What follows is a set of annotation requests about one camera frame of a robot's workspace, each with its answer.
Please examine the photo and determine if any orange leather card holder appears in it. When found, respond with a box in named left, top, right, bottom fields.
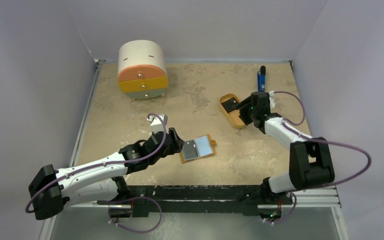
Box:
left=180, top=134, right=217, bottom=164

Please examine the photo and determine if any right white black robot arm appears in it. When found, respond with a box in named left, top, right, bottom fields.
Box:
left=221, top=91, right=335, bottom=204

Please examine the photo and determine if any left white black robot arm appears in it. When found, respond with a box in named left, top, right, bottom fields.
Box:
left=25, top=127, right=185, bottom=220

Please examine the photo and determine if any tan oval tray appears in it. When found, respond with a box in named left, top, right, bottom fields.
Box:
left=218, top=93, right=246, bottom=129

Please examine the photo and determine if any round mini drawer cabinet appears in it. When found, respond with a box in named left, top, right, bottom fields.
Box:
left=117, top=39, right=169, bottom=100

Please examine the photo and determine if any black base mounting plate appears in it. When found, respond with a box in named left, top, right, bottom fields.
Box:
left=97, top=177, right=294, bottom=218

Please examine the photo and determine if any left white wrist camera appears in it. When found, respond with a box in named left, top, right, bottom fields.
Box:
left=147, top=114, right=168, bottom=134

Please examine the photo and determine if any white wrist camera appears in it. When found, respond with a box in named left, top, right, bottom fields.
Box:
left=147, top=114, right=168, bottom=134
left=268, top=91, right=276, bottom=109

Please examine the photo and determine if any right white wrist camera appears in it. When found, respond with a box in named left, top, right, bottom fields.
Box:
left=268, top=91, right=276, bottom=109

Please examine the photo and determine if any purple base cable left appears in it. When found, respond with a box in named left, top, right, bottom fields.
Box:
left=107, top=195, right=163, bottom=234

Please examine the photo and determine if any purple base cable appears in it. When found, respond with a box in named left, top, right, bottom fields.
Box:
left=263, top=192, right=298, bottom=226
left=107, top=195, right=163, bottom=234

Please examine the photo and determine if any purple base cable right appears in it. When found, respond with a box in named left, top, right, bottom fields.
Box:
left=263, top=192, right=298, bottom=226

